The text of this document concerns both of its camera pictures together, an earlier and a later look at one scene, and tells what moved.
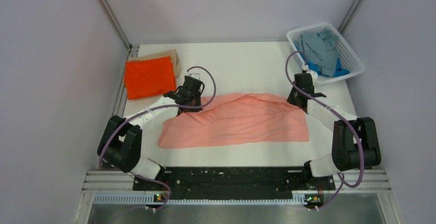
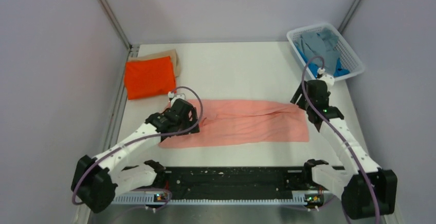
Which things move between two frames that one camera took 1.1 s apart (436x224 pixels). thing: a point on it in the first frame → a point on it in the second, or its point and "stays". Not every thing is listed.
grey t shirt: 321,49 stays
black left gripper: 199,96 → 190,124
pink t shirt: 235,118 stays
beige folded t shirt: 170,53 stays
